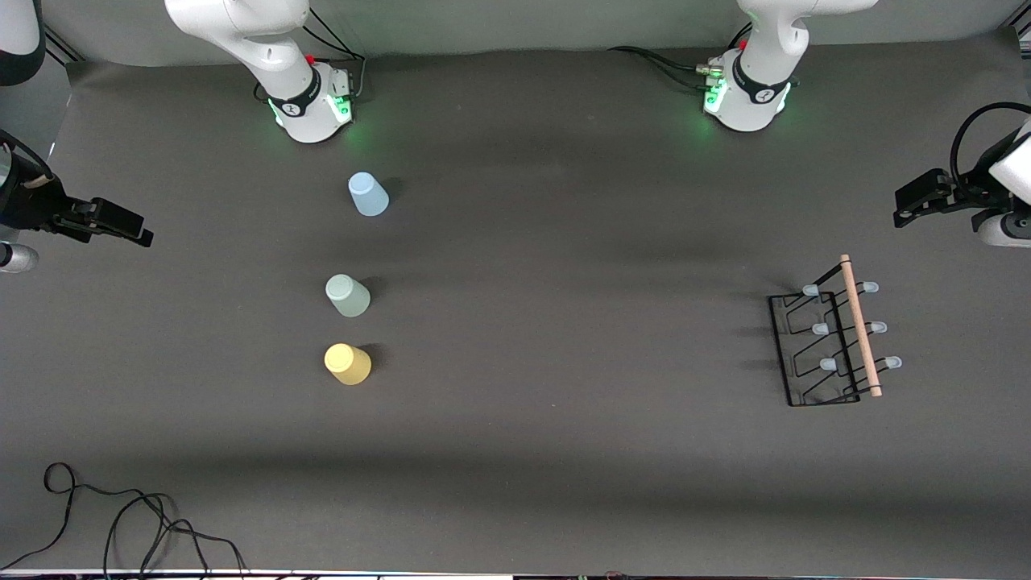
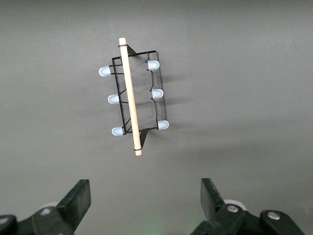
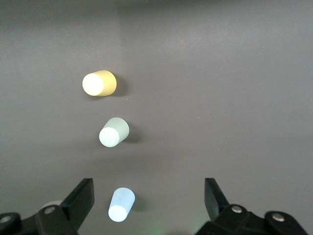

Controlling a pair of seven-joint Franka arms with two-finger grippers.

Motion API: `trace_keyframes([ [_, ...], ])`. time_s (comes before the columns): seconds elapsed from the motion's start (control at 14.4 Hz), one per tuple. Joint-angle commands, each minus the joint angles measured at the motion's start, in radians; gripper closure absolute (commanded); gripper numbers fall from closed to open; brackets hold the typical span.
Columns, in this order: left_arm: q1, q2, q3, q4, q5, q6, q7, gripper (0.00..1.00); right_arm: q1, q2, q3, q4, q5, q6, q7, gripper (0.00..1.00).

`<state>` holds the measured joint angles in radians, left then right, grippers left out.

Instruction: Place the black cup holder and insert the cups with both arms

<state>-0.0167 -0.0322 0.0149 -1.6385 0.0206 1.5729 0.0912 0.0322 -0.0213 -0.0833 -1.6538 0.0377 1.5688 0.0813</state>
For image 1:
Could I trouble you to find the yellow plastic cup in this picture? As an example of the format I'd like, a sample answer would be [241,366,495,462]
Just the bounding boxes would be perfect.
[324,343,373,386]

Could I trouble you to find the right arm wrist cable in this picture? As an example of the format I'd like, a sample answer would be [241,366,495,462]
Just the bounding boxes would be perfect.
[0,129,54,183]

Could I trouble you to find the black wire cup holder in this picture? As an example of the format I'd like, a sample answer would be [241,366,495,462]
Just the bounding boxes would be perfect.
[768,254,903,408]

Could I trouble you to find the left arm wrist cable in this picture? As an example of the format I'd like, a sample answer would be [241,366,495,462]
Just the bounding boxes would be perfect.
[950,101,1031,191]

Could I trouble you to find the aluminium frame rail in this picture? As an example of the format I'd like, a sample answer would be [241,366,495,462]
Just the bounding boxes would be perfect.
[34,20,86,65]

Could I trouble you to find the arm wrist cable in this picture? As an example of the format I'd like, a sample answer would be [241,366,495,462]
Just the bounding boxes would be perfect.
[0,129,54,183]
[950,101,1031,191]

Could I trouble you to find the dark grey table mat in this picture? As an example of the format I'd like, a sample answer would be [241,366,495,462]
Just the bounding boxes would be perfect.
[0,28,1031,574]

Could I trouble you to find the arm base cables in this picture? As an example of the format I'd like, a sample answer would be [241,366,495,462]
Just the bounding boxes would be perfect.
[302,4,368,104]
[608,24,754,91]

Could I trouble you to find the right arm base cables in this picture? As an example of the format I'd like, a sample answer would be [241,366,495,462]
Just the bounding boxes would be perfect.
[302,4,368,104]

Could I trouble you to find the loose thin black cable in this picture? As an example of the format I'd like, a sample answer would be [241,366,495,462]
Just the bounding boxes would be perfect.
[0,462,247,576]

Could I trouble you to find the pale green plastic cup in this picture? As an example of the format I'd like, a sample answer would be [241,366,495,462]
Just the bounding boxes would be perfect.
[325,274,372,318]

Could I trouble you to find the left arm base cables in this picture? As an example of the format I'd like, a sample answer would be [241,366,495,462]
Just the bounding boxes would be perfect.
[608,24,754,91]

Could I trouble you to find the light blue plastic cup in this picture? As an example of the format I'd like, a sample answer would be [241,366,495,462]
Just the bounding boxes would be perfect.
[347,172,391,218]

